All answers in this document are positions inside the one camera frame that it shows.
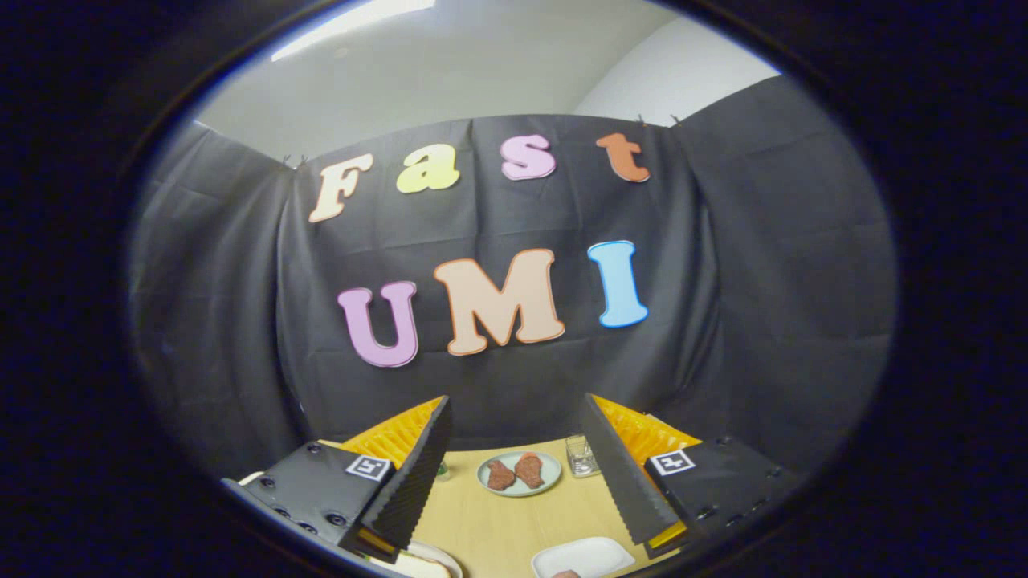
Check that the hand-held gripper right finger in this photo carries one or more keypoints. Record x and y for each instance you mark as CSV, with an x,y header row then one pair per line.
x,y
614,474

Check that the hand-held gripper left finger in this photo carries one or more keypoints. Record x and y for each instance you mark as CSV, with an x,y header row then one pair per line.
x,y
418,478

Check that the toast bread slice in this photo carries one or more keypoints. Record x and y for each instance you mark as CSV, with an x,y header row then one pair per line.
x,y
422,568

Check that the clear plastic water bottle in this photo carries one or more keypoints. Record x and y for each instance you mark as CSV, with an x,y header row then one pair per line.
x,y
443,471

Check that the clear utensil holder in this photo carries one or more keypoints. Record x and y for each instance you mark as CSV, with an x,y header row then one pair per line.
x,y
581,459

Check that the pale green round plate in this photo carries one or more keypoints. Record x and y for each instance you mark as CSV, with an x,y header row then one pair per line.
x,y
552,474

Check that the white round plate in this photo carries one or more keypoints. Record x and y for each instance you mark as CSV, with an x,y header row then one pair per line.
x,y
446,555

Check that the brown meat piece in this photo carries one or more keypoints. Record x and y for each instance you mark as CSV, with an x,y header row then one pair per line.
x,y
529,471
501,476

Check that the white square plate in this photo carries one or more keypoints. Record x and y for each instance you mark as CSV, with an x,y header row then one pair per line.
x,y
586,554

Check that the white toaster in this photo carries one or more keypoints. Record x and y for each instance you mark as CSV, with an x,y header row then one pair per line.
x,y
250,478

